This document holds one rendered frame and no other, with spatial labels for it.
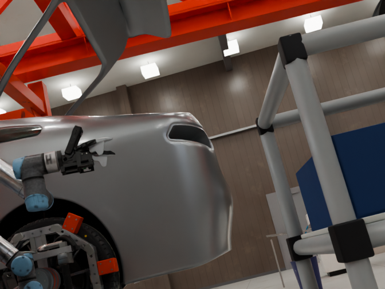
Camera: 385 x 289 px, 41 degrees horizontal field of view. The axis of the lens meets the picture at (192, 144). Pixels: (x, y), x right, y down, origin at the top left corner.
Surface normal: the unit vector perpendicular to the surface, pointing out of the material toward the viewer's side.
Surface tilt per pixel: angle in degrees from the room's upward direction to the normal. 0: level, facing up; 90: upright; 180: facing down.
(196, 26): 90
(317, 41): 105
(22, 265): 90
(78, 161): 82
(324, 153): 90
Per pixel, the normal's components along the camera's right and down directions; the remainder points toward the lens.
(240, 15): -0.04, -0.22
